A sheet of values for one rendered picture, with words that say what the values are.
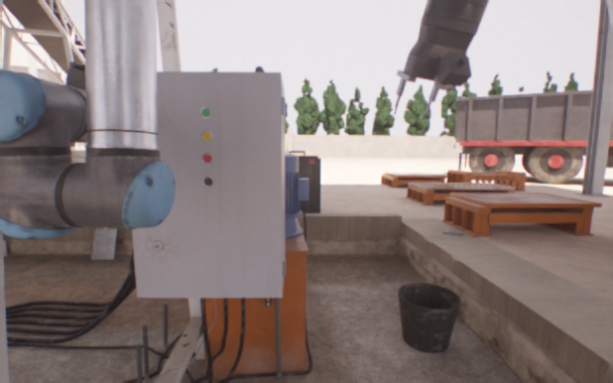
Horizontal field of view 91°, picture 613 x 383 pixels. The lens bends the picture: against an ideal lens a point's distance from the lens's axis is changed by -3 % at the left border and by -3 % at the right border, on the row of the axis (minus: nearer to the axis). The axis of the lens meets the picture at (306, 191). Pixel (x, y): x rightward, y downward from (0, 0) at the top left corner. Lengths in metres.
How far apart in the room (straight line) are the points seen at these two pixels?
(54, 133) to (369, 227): 2.99
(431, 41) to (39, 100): 0.51
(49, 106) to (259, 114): 0.46
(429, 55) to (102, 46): 0.41
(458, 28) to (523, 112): 8.46
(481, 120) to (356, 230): 6.18
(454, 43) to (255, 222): 0.61
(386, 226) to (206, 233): 2.62
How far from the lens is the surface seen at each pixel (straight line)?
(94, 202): 0.47
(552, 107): 8.97
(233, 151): 0.83
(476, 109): 8.92
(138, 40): 0.48
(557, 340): 1.73
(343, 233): 3.25
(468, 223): 3.18
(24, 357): 2.28
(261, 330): 1.59
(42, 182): 0.52
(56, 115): 0.54
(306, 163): 3.34
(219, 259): 0.89
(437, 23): 0.47
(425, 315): 1.80
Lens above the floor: 1.05
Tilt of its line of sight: 7 degrees down
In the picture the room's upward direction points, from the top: straight up
